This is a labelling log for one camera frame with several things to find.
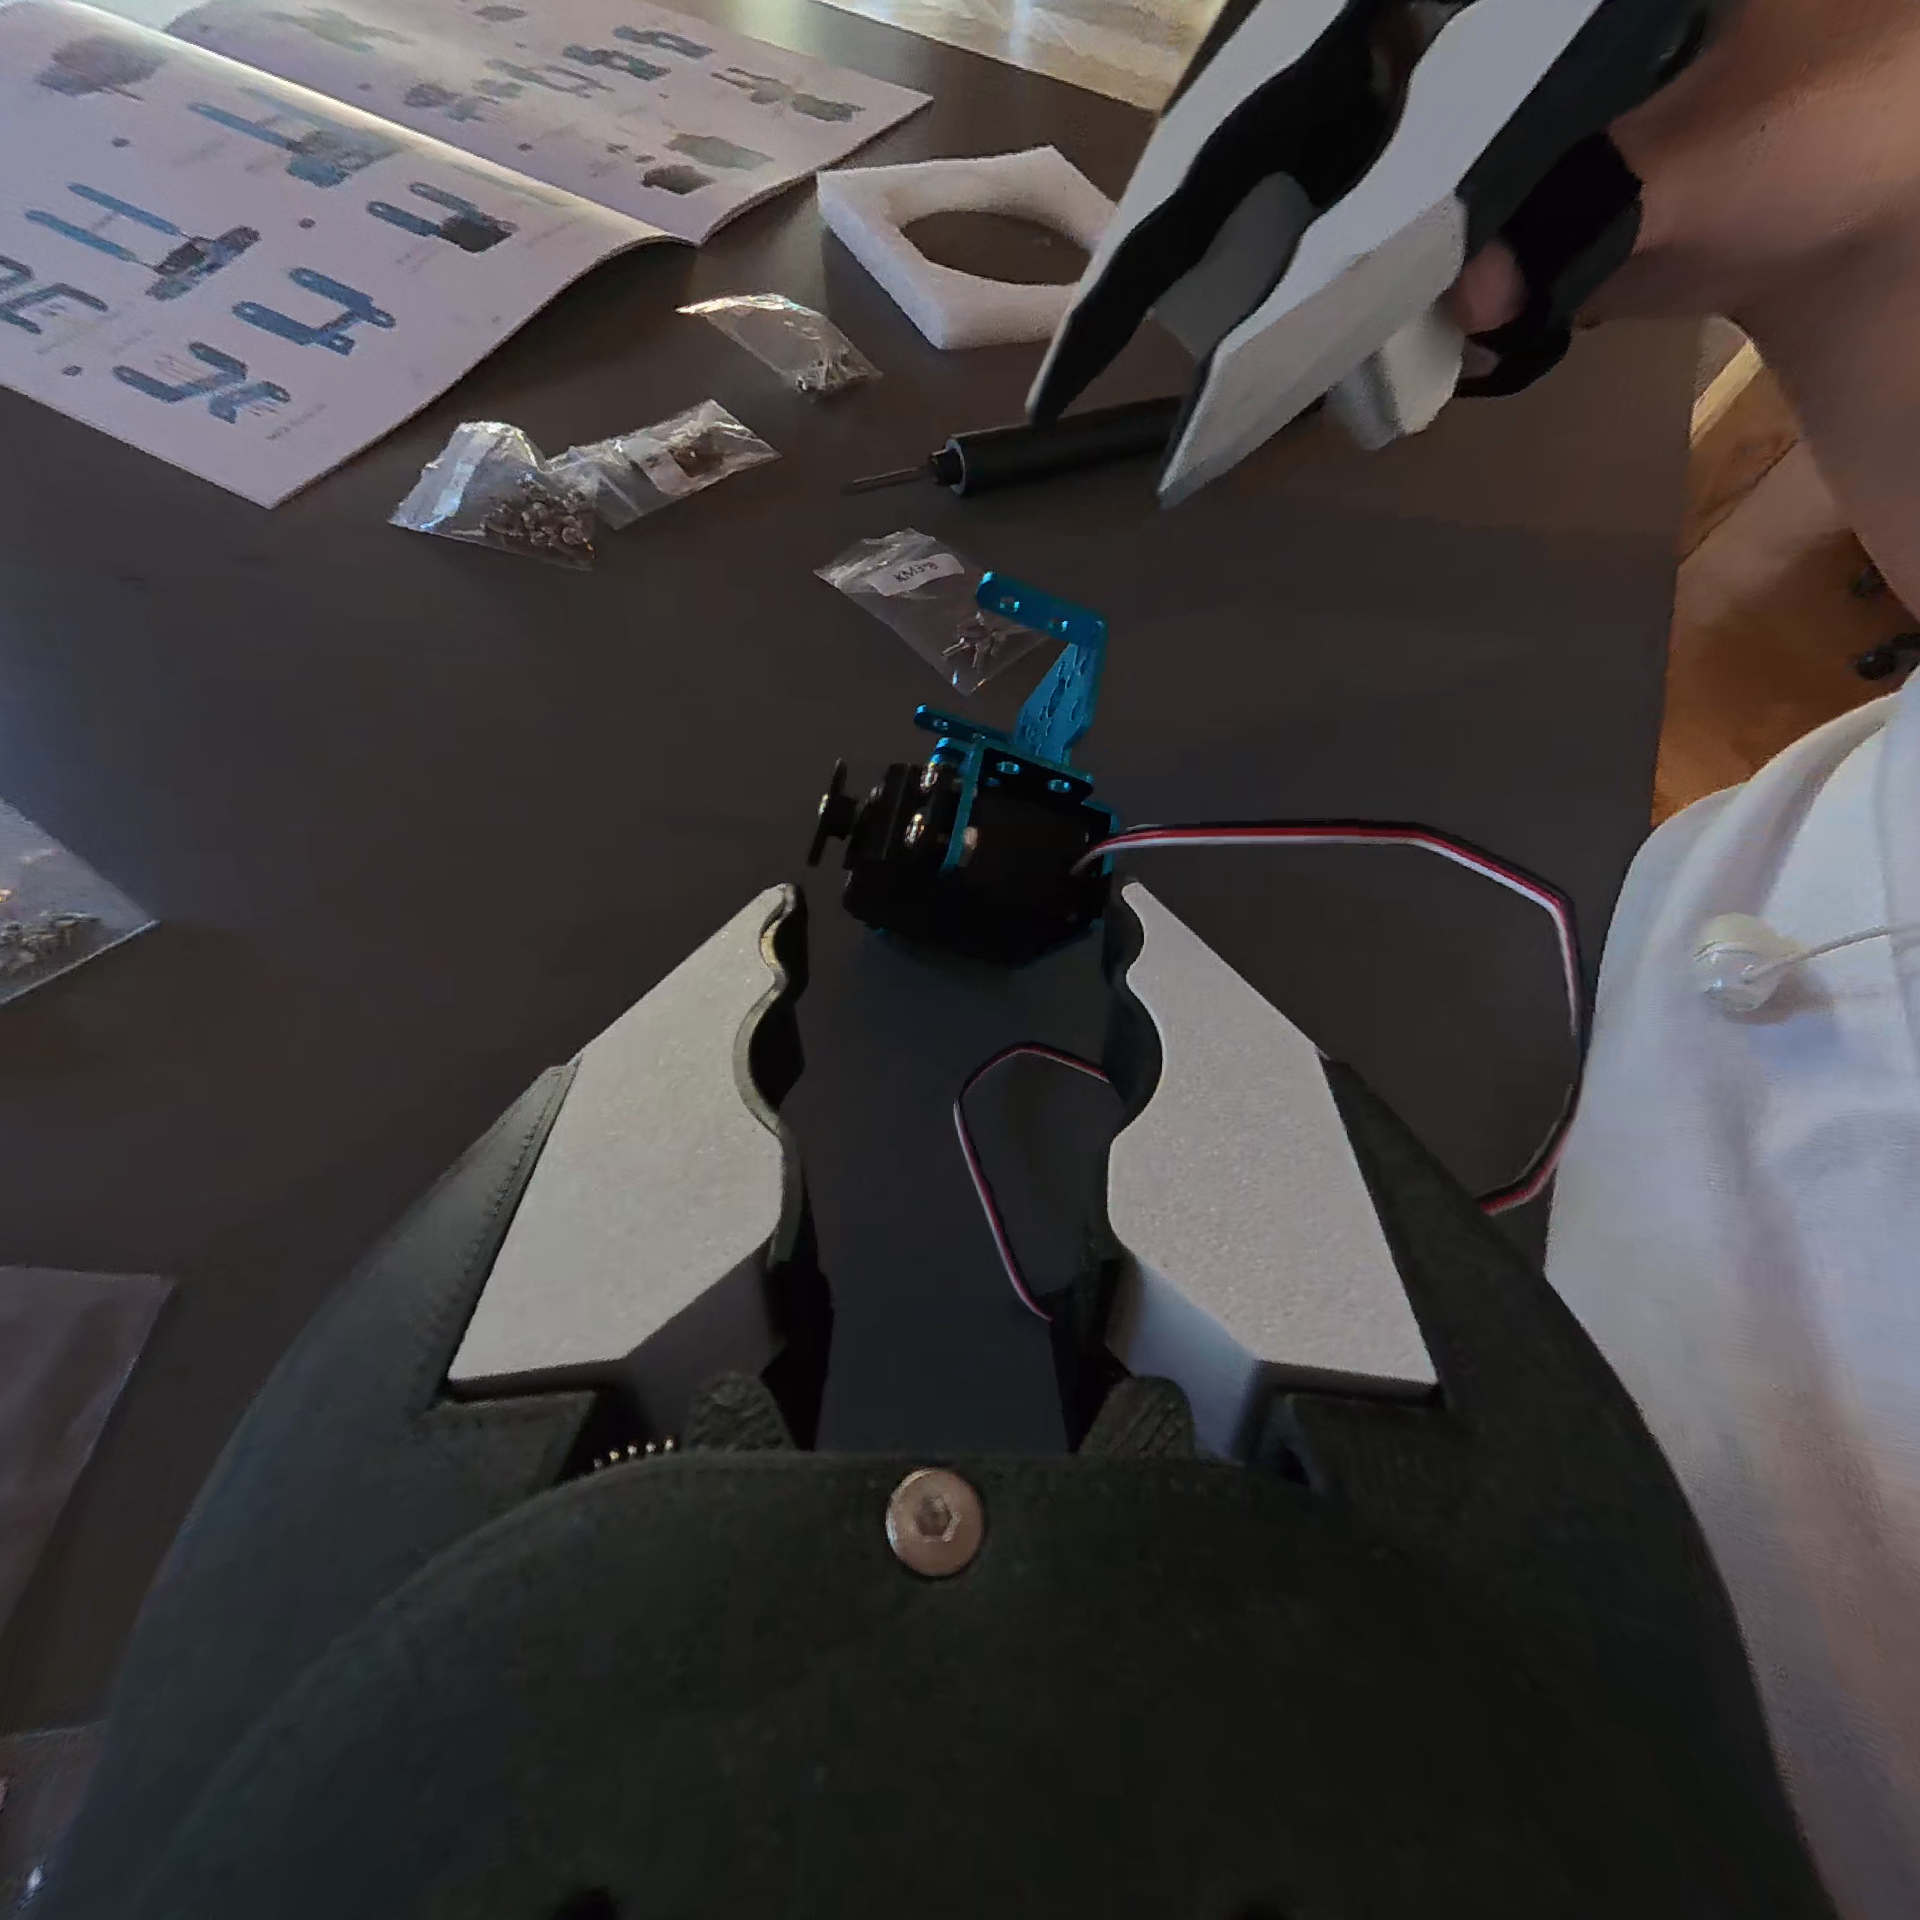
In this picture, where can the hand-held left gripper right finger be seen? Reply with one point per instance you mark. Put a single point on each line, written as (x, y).
(1259, 1200)

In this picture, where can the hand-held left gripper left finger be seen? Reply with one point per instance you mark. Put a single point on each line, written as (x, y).
(629, 1200)

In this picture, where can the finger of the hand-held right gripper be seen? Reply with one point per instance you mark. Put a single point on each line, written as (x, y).
(1336, 300)
(1184, 136)

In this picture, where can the labelled clear bag of screws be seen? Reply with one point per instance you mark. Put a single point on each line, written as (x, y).
(914, 586)

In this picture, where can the person's right forearm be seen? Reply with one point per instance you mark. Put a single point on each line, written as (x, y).
(1860, 300)

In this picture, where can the dark grey desk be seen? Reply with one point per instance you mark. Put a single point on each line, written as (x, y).
(450, 750)

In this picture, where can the person's right hand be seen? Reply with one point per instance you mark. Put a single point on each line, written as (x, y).
(1709, 210)

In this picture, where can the black screwdriver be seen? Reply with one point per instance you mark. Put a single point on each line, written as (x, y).
(1049, 446)

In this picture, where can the clear plastic parts bag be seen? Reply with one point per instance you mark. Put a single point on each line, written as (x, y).
(60, 914)
(691, 452)
(780, 340)

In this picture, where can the person's white shirt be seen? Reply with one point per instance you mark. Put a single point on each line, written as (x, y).
(1770, 1200)

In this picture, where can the clear bag with white label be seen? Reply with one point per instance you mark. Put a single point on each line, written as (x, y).
(76, 1396)

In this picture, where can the assembly instruction booklet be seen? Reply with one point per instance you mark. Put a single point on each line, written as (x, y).
(510, 308)

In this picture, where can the clear bag of silver screws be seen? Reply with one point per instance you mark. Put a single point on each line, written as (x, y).
(494, 503)

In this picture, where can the white foam packing frame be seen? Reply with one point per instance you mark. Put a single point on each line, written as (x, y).
(868, 210)

